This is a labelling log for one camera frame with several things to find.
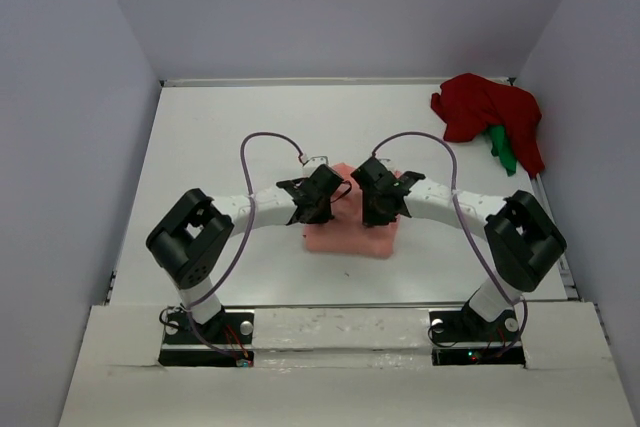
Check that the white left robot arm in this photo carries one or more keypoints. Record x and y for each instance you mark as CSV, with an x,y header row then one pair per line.
x,y
191,237

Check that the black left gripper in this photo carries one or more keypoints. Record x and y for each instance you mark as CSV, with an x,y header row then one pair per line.
x,y
323,217

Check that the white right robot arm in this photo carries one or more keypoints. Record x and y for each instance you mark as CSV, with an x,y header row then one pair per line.
x,y
523,241

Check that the pink t shirt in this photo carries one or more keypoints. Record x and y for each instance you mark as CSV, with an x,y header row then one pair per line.
x,y
345,233

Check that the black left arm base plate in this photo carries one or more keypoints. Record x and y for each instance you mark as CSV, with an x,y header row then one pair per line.
x,y
224,342

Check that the red t shirt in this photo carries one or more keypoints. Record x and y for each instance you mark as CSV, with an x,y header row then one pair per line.
x,y
469,104

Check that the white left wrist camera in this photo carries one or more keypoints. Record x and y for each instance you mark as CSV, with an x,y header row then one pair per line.
x,y
310,164

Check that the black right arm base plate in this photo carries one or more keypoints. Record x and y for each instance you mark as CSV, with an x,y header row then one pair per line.
x,y
477,342

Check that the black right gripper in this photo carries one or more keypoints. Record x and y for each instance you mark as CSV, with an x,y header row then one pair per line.
x,y
374,218

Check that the green t shirt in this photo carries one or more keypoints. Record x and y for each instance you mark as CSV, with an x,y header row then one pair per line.
x,y
501,148

